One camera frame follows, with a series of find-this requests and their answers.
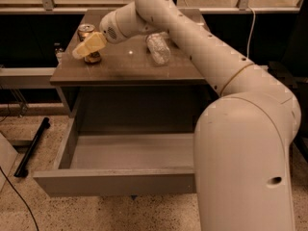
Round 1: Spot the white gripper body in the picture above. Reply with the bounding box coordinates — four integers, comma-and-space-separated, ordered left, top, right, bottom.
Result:
99, 12, 120, 43

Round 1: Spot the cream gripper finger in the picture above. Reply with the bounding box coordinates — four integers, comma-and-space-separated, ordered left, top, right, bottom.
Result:
72, 32, 107, 59

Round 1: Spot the orange soda can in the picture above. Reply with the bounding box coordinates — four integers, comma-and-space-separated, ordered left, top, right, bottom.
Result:
77, 23, 101, 64

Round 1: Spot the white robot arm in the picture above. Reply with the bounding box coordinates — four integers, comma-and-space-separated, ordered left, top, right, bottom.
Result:
73, 0, 301, 231

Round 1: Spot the open grey top drawer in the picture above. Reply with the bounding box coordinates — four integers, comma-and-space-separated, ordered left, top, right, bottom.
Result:
33, 86, 206, 198

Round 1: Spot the grey cabinet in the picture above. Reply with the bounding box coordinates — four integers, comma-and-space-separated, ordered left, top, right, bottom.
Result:
49, 8, 225, 137

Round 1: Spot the clear plastic bottle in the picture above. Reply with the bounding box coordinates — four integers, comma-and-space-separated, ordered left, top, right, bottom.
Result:
145, 34, 170, 65

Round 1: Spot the black metal bar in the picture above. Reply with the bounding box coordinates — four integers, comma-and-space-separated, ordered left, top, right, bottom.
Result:
13, 117, 50, 178

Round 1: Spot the black office chair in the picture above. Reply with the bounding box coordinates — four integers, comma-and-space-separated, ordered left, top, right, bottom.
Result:
269, 0, 308, 162

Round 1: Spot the metal window rail frame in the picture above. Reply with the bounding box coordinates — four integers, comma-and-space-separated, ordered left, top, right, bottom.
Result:
0, 0, 308, 15

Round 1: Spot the white cable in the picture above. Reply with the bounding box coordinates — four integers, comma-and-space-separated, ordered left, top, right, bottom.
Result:
245, 7, 256, 60

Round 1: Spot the black floor cable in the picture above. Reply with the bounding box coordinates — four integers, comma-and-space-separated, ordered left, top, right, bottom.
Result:
0, 167, 40, 231

